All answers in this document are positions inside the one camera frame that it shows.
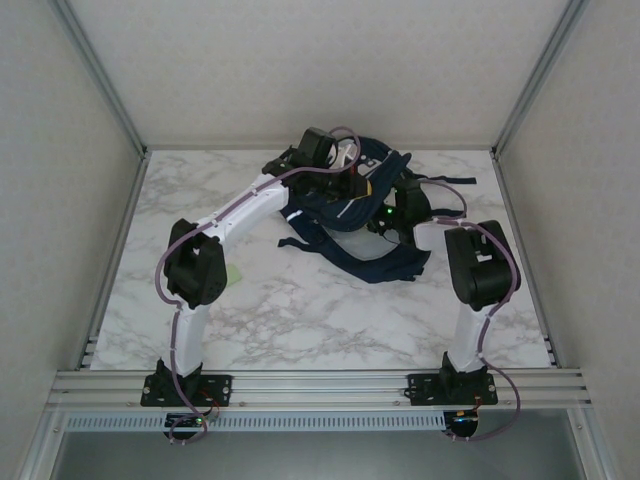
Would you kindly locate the navy blue backpack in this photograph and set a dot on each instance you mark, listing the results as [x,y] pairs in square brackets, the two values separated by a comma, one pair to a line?
[380,240]

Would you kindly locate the green sticky note pad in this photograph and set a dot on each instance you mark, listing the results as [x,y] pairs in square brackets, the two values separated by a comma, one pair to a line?
[234,275]

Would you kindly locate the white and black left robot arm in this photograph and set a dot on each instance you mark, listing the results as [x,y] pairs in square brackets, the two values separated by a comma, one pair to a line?
[250,210]

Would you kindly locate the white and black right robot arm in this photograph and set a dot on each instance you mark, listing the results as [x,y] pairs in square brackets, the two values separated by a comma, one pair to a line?
[480,265]

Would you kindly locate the small circuit board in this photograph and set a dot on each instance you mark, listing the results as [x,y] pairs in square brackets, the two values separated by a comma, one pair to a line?
[182,421]
[462,417]

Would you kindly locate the aluminium frame post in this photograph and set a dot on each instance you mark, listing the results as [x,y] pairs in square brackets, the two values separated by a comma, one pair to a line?
[100,75]
[540,75]

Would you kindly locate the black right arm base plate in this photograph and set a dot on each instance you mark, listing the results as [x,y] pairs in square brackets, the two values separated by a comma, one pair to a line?
[425,387]

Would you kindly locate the aluminium mounting rail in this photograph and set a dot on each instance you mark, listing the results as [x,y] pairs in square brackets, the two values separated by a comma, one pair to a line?
[320,387]

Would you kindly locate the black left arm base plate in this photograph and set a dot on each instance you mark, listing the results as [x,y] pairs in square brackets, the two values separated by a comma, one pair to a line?
[220,387]

